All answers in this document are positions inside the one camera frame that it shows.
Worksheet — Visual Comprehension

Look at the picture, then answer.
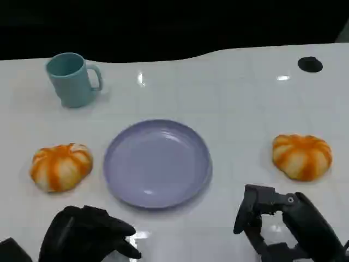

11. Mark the orange white toy bread roll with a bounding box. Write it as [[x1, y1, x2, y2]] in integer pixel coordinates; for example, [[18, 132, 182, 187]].
[[29, 142, 94, 193], [272, 133, 333, 181]]

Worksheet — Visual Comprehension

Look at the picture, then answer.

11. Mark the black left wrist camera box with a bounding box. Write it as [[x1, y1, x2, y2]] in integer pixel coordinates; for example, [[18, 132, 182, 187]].
[[0, 237, 33, 262]]

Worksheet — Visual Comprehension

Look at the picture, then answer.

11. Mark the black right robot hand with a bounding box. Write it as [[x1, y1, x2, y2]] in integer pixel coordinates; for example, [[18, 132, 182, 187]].
[[233, 184, 349, 262]]

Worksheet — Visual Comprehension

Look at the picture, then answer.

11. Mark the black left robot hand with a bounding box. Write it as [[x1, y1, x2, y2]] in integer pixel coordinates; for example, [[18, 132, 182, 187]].
[[38, 205, 142, 262]]

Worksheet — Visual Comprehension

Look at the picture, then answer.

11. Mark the lilac plate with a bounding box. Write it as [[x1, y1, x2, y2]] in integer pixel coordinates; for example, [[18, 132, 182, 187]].
[[103, 118, 213, 210]]

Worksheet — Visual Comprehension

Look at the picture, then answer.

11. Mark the black round table grommet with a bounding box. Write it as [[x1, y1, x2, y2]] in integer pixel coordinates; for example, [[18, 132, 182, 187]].
[[297, 56, 323, 73]]

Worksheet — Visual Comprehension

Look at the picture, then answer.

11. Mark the pale green mug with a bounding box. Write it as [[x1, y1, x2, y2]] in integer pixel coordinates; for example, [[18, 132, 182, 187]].
[[45, 52, 104, 109]]

